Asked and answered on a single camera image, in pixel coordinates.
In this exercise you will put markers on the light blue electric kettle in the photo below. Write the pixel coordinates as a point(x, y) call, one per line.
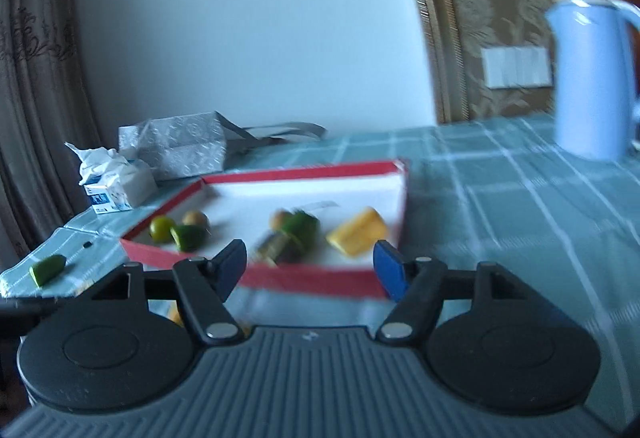
point(590, 82)

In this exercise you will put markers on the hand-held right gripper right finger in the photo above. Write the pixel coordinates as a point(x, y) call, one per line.
point(392, 273)

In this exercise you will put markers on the large green tomato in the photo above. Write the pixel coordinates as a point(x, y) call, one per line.
point(304, 230)

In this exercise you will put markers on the brown patterned curtain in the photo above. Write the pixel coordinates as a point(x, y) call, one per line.
point(40, 67)

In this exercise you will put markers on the red cardboard tray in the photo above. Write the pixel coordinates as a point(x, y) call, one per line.
point(310, 275)

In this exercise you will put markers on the yellow fruit piece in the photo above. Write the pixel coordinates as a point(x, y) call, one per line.
point(360, 233)
point(175, 316)

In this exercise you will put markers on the green checked tablecloth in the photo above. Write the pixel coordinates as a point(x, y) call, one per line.
point(500, 218)

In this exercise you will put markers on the brown longan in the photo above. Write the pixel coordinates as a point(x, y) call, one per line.
point(195, 218)

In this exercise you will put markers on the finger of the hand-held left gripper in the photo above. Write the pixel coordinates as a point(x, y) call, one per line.
point(30, 307)

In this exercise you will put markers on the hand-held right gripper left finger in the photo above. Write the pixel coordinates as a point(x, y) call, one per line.
point(232, 268)

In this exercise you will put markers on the white wall switch panel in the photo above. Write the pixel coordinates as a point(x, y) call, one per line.
point(515, 66)

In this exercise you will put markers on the large dark sugarcane piece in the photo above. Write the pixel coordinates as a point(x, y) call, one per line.
point(275, 249)

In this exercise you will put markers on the grey patterned gift bag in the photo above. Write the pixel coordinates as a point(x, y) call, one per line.
point(180, 145)

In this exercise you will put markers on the white tissue pack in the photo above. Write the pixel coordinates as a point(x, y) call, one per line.
point(120, 183)

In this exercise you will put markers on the small green tomato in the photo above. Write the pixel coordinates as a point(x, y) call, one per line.
point(161, 229)

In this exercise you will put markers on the brown wooden wall trim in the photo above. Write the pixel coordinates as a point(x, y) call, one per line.
point(425, 17)

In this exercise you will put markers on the green fruit piece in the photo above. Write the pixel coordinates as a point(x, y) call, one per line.
point(47, 269)
point(189, 238)

